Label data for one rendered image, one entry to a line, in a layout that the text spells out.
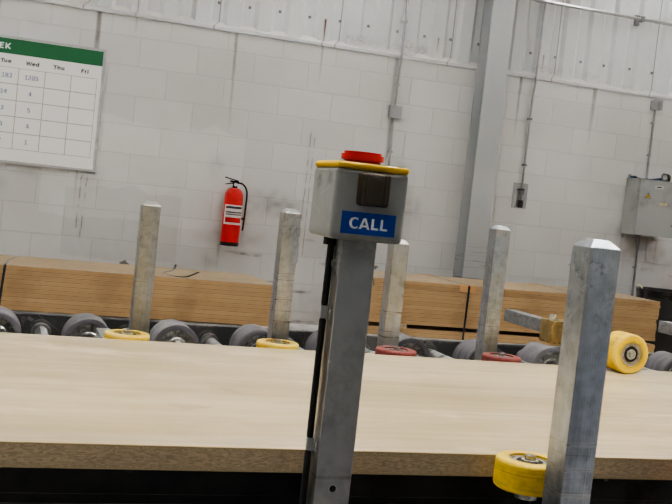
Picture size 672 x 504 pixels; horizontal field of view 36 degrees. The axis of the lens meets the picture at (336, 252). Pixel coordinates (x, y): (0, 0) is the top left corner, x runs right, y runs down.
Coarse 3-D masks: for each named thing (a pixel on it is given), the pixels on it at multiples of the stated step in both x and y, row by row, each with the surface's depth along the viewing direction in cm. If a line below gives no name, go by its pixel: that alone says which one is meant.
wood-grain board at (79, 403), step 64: (0, 384) 133; (64, 384) 137; (128, 384) 141; (192, 384) 146; (256, 384) 151; (384, 384) 163; (448, 384) 169; (512, 384) 177; (640, 384) 192; (0, 448) 106; (64, 448) 108; (128, 448) 110; (192, 448) 112; (256, 448) 114; (384, 448) 120; (448, 448) 124; (512, 448) 128; (640, 448) 136
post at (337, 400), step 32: (352, 256) 94; (352, 288) 94; (320, 320) 95; (352, 320) 94; (320, 352) 95; (352, 352) 95; (320, 384) 96; (352, 384) 95; (320, 416) 95; (352, 416) 95; (320, 448) 95; (352, 448) 96; (320, 480) 95
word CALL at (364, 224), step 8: (344, 216) 92; (352, 216) 92; (360, 216) 92; (368, 216) 92; (376, 216) 92; (384, 216) 93; (392, 216) 93; (344, 224) 92; (352, 224) 92; (360, 224) 92; (368, 224) 92; (376, 224) 92; (384, 224) 93; (392, 224) 93; (344, 232) 92; (352, 232) 92; (360, 232) 92; (368, 232) 92; (376, 232) 93; (384, 232) 93; (392, 232) 93
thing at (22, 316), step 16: (32, 320) 242; (48, 320) 243; (64, 320) 244; (112, 320) 248; (128, 320) 249; (224, 336) 256; (304, 336) 263; (368, 336) 268; (448, 352) 276; (512, 352) 282
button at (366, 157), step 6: (348, 150) 94; (342, 156) 95; (348, 156) 94; (354, 156) 93; (360, 156) 93; (366, 156) 93; (372, 156) 94; (378, 156) 94; (366, 162) 94; (372, 162) 94; (378, 162) 94
